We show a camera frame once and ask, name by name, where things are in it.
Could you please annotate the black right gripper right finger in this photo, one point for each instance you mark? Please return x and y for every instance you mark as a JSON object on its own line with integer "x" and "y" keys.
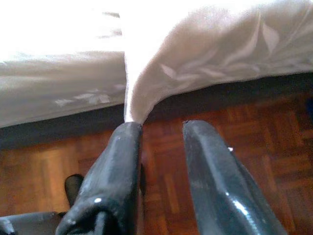
{"x": 220, "y": 191}

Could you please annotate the dark bed base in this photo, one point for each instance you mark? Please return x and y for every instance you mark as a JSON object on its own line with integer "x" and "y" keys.
{"x": 73, "y": 117}

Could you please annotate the silver right robot leg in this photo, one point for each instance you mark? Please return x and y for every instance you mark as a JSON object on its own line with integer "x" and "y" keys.
{"x": 24, "y": 222}

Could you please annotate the black right robot foot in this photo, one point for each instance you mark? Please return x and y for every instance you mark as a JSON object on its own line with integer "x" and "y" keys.
{"x": 73, "y": 188}

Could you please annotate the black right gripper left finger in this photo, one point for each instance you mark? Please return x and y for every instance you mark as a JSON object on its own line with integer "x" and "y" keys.
{"x": 110, "y": 183}

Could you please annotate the beige leaf pattern bed sheet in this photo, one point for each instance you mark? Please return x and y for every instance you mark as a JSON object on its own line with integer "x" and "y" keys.
{"x": 220, "y": 49}

